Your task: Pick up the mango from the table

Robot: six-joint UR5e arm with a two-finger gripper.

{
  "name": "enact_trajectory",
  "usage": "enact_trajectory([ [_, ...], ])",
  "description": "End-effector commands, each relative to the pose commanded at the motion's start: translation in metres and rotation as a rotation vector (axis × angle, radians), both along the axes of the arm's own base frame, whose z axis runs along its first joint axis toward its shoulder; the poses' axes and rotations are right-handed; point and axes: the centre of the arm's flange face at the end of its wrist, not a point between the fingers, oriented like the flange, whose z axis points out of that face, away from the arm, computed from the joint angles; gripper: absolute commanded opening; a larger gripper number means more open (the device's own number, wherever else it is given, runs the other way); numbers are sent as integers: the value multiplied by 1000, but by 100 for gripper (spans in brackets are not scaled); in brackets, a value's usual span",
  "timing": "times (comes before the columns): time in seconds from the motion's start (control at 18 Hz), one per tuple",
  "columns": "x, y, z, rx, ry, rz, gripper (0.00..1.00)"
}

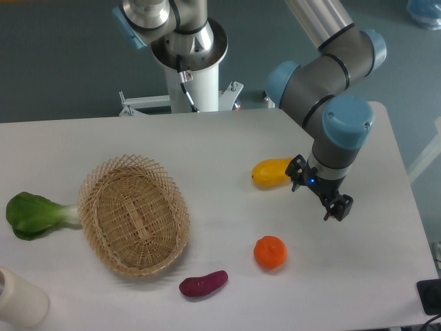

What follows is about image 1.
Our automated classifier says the woven bamboo basket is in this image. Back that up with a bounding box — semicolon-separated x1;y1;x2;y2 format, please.
78;154;190;277

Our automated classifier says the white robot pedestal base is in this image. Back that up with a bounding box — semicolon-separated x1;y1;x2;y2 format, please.
119;18;244;116

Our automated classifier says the blue object top corner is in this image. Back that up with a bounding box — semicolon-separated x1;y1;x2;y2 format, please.
407;0;440;30

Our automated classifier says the purple sweet potato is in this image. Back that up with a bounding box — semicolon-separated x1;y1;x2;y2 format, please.
178;270;229;297

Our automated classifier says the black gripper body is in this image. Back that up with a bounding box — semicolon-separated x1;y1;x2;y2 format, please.
298;165;345;205

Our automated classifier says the black device at edge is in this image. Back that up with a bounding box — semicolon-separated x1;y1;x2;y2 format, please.
416;279;440;315

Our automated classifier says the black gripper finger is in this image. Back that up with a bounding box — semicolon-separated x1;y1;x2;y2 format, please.
323;194;353;221
285;154;307;192

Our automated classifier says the white furniture leg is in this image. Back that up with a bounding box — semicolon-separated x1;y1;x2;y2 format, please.
407;117;440;185

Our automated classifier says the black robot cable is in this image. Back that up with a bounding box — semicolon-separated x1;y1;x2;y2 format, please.
175;54;201;114

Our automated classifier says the white cylindrical bottle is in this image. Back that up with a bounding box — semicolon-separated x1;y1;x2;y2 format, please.
1;267;50;328

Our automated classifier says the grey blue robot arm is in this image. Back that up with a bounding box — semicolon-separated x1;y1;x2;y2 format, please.
113;1;387;220

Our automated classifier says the orange tangerine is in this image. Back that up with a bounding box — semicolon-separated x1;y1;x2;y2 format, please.
254;235;287;270

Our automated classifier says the yellow mango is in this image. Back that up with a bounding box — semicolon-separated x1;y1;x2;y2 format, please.
252;158;291;189

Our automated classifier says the green bok choy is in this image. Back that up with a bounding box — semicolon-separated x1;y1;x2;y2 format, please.
6;192;81;241

